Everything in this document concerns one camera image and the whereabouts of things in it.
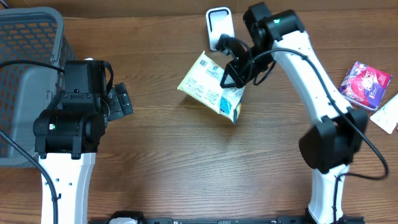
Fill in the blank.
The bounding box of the white barcode scanner stand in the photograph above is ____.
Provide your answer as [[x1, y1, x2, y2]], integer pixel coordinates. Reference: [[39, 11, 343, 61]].
[[205, 7, 234, 51]]

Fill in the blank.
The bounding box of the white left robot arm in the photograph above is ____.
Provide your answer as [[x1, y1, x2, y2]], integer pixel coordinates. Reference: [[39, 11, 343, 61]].
[[33, 83, 133, 223]]

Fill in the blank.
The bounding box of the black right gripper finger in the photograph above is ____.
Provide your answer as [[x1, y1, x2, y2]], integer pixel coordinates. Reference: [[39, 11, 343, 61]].
[[220, 63, 245, 88], [215, 34, 249, 58]]

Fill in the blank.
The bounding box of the grey plastic mesh basket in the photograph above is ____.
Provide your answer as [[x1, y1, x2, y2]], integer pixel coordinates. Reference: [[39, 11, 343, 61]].
[[1, 7, 76, 159]]

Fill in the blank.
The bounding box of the red purple pad package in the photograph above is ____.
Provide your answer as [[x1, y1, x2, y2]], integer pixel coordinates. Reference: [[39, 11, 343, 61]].
[[339, 62, 392, 111]]

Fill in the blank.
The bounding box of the yellow snack chip bag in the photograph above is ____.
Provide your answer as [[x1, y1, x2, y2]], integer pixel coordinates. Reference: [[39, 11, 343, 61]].
[[177, 52, 245, 124]]

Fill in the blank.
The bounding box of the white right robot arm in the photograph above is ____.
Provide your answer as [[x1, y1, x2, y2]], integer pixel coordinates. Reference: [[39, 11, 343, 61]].
[[212, 2, 368, 223]]

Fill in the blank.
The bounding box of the white paper sheet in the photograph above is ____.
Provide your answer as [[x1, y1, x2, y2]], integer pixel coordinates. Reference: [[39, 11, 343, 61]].
[[370, 95, 397, 134]]

